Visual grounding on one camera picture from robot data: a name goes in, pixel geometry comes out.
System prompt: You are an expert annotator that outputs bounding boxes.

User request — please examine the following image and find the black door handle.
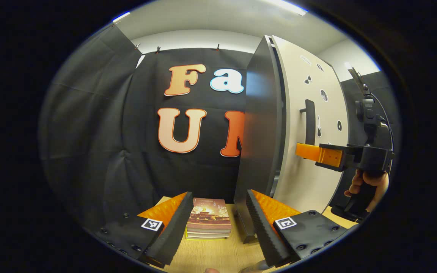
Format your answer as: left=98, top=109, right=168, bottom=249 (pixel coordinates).
left=299, top=99, right=316, bottom=146

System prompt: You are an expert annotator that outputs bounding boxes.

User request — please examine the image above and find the grey cabinet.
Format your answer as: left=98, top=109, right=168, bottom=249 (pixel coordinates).
left=234, top=35, right=287, bottom=244

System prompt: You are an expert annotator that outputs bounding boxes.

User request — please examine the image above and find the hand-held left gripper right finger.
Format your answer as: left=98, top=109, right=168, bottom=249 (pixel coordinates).
left=246, top=189, right=350, bottom=268

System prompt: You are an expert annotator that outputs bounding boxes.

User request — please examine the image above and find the brown cover book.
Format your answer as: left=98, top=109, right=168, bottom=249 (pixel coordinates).
left=187, top=197, right=232, bottom=234

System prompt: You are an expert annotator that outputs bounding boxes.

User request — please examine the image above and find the yellow edged book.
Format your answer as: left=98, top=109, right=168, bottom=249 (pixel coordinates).
left=185, top=232, right=230, bottom=240

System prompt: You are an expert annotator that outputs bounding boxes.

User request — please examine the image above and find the thick plain book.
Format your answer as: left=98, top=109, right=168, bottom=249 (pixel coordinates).
left=186, top=229, right=231, bottom=238

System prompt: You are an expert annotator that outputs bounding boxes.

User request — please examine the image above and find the silver bottle with red label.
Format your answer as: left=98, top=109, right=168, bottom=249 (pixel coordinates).
left=240, top=262, right=270, bottom=273

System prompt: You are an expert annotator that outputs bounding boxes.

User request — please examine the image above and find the white cabinet door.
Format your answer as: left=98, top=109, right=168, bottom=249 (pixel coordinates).
left=272, top=35, right=350, bottom=213

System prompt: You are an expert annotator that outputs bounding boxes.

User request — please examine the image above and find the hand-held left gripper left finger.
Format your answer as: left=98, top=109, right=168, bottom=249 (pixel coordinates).
left=90, top=191, right=194, bottom=266

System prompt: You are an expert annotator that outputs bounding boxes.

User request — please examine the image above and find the black backdrop cloth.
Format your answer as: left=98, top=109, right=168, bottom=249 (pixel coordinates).
left=38, top=23, right=397, bottom=228

